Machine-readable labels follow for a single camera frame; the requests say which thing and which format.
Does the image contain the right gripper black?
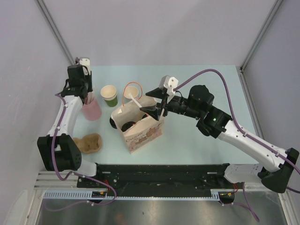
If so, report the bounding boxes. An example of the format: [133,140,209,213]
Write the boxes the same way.
[140,87,202,121]

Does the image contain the white stirrer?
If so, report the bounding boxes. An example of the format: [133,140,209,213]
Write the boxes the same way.
[129,93,142,108]

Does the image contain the paper bag with orange handles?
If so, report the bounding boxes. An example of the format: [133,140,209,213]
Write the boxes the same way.
[111,82,164,154]

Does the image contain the brown pulp cup carrier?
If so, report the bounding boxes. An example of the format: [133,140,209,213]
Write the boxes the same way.
[73,133,102,154]

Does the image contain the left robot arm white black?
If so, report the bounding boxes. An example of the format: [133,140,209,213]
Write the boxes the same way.
[37,62,104,188]

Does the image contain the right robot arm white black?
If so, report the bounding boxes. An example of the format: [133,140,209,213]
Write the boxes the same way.
[140,85,299,193]

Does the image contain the bundle of white stirrers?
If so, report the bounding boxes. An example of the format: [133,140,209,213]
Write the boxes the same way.
[84,91,94,105]

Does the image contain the white paper cup stack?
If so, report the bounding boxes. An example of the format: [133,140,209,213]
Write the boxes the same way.
[123,86,139,100]

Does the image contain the green paper cup stack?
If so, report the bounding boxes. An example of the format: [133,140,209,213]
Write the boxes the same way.
[100,85,118,107]

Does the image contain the pink holder cup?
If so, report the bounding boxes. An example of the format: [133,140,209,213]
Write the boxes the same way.
[82,97,102,121]

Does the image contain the stack of black lids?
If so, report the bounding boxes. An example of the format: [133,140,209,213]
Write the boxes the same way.
[109,117,117,129]

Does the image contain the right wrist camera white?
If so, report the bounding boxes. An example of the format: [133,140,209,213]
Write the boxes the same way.
[159,75,179,103]

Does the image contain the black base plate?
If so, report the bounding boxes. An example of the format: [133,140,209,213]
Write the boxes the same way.
[77,164,244,197]

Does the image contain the aluminium rail frame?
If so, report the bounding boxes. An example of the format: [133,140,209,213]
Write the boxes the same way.
[35,172,274,192]

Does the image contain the white slotted cable duct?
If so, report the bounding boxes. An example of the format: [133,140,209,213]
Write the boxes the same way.
[43,189,221,201]

